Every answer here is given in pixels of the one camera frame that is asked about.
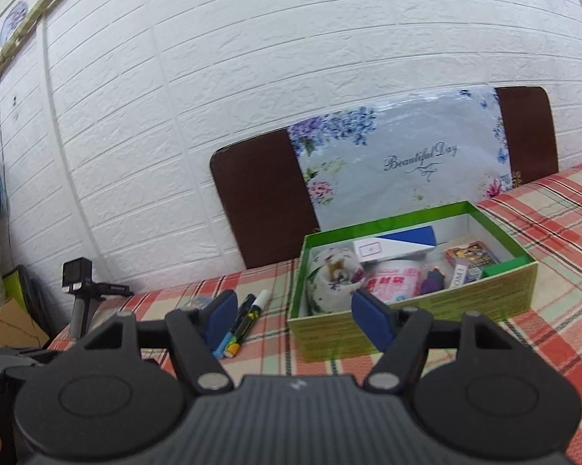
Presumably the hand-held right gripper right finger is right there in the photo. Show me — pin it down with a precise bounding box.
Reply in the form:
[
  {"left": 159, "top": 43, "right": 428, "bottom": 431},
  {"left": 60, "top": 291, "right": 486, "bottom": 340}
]
[{"left": 351, "top": 288, "right": 529, "bottom": 393}]

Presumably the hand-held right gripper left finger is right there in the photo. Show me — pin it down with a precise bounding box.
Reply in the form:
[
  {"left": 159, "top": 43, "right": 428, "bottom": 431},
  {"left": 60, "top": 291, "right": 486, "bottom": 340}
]
[{"left": 65, "top": 289, "right": 238, "bottom": 393}]

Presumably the black marker with blue end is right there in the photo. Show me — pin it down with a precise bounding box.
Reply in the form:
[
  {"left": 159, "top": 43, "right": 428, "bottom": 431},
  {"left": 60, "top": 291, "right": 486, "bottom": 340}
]
[{"left": 212, "top": 294, "right": 254, "bottom": 359}]

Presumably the black marker with white tip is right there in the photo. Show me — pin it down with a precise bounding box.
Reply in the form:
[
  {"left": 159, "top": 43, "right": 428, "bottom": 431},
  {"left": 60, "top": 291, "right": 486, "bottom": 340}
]
[{"left": 224, "top": 289, "right": 272, "bottom": 360}]

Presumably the pink plastic packet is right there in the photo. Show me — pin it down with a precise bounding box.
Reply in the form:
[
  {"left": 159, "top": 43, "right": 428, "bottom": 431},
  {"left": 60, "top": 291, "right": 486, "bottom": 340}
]
[{"left": 363, "top": 258, "right": 430, "bottom": 306}]

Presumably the white box with blue print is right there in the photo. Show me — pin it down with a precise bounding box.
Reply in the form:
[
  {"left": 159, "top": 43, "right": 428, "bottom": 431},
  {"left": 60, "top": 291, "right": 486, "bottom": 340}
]
[{"left": 353, "top": 227, "right": 439, "bottom": 266}]

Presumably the purple fabric item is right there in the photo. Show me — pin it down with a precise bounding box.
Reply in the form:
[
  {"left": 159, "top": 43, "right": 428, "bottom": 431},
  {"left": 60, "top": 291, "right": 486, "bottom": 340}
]
[{"left": 419, "top": 264, "right": 449, "bottom": 296}]

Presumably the large green yellow cardboard box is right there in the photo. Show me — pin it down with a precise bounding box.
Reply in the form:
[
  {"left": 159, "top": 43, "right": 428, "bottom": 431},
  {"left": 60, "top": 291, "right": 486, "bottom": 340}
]
[{"left": 287, "top": 200, "right": 539, "bottom": 363}]

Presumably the blue printed box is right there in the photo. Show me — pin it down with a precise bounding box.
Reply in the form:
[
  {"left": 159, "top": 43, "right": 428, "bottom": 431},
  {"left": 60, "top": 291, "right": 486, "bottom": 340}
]
[{"left": 445, "top": 241, "right": 500, "bottom": 272}]

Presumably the small green box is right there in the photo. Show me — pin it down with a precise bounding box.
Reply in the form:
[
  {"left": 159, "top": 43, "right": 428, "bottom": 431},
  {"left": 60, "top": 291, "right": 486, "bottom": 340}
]
[{"left": 482, "top": 258, "right": 527, "bottom": 279}]

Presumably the small grey blue packet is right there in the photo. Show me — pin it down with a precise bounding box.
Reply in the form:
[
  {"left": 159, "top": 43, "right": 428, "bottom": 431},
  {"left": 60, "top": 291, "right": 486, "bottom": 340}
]
[{"left": 181, "top": 295, "right": 213, "bottom": 312}]

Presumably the open cardboard box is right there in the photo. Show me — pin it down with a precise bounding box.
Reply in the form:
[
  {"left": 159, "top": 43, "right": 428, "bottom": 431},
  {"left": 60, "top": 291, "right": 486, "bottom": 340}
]
[{"left": 0, "top": 298, "right": 49, "bottom": 350}]

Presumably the dark folded item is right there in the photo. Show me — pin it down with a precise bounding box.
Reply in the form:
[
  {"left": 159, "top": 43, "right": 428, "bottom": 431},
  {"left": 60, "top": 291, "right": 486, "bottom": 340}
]
[{"left": 17, "top": 264, "right": 54, "bottom": 335}]

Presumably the lime green board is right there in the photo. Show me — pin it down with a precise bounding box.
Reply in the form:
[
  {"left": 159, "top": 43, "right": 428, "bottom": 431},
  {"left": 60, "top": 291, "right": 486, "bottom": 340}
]
[{"left": 2, "top": 271, "right": 25, "bottom": 311}]

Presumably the dark brown wooden board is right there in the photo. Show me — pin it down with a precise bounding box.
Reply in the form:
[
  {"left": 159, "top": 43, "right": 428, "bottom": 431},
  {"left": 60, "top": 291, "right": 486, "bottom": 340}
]
[{"left": 210, "top": 86, "right": 561, "bottom": 270}]

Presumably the floral printed sheet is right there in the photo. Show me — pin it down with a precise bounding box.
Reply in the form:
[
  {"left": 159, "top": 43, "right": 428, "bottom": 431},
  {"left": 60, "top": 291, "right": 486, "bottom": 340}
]
[{"left": 287, "top": 84, "right": 515, "bottom": 232}]

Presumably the black camera on stand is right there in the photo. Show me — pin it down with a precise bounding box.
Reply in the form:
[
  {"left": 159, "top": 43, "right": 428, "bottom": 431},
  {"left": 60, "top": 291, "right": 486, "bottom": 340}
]
[{"left": 62, "top": 258, "right": 134, "bottom": 340}]

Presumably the gold wall trim strip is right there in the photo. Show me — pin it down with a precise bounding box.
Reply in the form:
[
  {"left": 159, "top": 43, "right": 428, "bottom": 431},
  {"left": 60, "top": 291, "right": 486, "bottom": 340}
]
[{"left": 0, "top": 0, "right": 102, "bottom": 98}]

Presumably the round wall sticker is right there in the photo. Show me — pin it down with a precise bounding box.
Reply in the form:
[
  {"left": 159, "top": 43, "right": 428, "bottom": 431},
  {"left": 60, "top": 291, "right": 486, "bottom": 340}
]
[{"left": 0, "top": 1, "right": 30, "bottom": 45}]

